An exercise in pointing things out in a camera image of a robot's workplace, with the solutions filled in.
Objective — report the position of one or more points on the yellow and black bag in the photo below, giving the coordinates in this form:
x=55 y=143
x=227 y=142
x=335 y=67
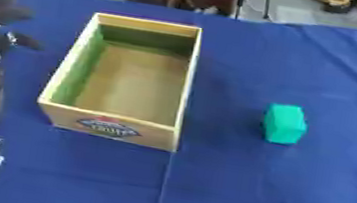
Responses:
x=335 y=1

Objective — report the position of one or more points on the green rectangular block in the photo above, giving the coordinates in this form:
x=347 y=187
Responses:
x=284 y=124

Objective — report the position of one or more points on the tan cardboard box green inside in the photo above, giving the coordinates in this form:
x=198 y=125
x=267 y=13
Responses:
x=126 y=79

